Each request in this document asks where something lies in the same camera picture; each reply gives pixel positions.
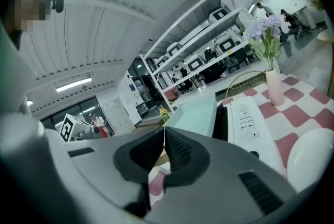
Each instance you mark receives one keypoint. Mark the pale artificial flowers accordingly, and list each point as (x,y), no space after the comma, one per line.
(316,1)

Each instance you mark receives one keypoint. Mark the white round plate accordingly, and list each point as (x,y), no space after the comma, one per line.
(310,157)

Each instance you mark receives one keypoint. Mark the black framed glass door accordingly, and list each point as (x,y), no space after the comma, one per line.
(146,87)

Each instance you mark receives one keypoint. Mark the pink chair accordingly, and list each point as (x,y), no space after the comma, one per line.
(171,93)

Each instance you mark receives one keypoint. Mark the pink vase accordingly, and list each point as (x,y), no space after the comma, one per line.
(275,87)

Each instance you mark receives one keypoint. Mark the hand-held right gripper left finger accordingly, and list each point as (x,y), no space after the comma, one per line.
(99,165)

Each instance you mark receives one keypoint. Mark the round wooden table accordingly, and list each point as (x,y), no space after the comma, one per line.
(327,35)

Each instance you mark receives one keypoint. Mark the pink white checkered tablecloth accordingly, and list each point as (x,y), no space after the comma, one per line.
(300,113)

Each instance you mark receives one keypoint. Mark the purple artificial flowers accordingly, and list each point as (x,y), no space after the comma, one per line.
(263,27)

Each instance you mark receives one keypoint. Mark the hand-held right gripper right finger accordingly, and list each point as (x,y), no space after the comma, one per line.
(224,191)

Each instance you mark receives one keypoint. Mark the ceiling light panel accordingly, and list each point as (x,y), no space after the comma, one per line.
(73,85)

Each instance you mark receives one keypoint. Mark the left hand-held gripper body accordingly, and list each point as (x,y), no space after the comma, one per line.
(68,127)

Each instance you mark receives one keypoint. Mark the person's head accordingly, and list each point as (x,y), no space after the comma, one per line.
(31,3)

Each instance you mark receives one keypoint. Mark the white metal shelf rack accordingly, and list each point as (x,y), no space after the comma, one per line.
(198,35)

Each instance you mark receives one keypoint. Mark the person's grey shirt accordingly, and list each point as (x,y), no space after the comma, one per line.
(15,66)

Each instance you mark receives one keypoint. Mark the group of white screen devices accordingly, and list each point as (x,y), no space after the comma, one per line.
(227,45)

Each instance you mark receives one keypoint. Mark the white portable stove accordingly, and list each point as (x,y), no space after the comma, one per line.
(263,139)

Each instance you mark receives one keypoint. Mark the white cabinet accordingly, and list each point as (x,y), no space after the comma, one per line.
(117,116)

